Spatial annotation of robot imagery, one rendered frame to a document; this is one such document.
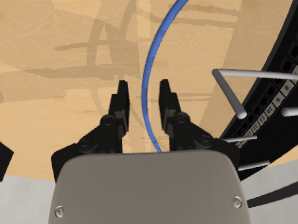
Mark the thin dark blue cable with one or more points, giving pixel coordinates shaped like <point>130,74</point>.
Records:
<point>172,13</point>

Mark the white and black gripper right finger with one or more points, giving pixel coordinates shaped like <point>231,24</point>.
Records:
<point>186,134</point>

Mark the black metal rack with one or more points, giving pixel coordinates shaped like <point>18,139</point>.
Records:
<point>270,127</point>

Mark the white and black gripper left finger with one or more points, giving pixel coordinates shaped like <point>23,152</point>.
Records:
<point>105,138</point>

